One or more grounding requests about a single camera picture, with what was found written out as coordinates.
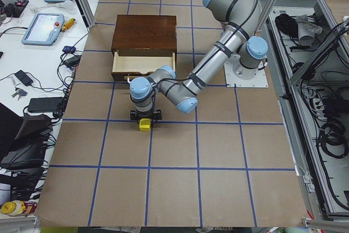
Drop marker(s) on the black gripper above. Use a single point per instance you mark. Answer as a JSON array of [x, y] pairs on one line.
[[133, 114]]

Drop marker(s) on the yellow block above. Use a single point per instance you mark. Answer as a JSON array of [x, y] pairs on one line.
[[145, 124]]

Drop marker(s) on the light wood drawer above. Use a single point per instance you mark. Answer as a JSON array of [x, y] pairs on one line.
[[129, 64]]

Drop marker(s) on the dark wooden drawer cabinet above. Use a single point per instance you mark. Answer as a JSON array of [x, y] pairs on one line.
[[145, 33]]

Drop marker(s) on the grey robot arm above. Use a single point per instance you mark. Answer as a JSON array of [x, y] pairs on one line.
[[240, 18]]

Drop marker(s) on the yellow screwdriver tool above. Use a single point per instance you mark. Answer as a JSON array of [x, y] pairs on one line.
[[68, 24]]

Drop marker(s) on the black phone on table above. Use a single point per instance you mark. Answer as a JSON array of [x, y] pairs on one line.
[[23, 78]]

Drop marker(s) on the near blue teach pendant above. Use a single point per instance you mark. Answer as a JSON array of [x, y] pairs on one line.
[[44, 29]]

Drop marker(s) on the yellow capped bottle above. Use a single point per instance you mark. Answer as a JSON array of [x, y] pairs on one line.
[[19, 208]]

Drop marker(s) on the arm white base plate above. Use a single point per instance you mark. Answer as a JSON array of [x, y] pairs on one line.
[[238, 76]]

